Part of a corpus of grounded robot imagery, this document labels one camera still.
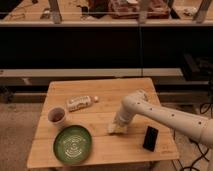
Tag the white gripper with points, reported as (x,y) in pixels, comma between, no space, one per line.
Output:
(120,126)

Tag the white sponge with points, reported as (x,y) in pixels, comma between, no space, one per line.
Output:
(111,129)

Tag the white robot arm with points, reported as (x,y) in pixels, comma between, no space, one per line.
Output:
(193,126)

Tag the black smartphone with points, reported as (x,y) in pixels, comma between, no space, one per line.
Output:
(150,138)

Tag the wooden table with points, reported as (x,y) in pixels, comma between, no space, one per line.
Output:
(107,150)

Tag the green plate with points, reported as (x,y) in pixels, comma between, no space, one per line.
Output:
(72,145)

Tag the white paper cup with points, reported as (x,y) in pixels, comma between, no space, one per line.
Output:
(57,117)

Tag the long workbench shelf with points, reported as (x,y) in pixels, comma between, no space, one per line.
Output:
(107,13)

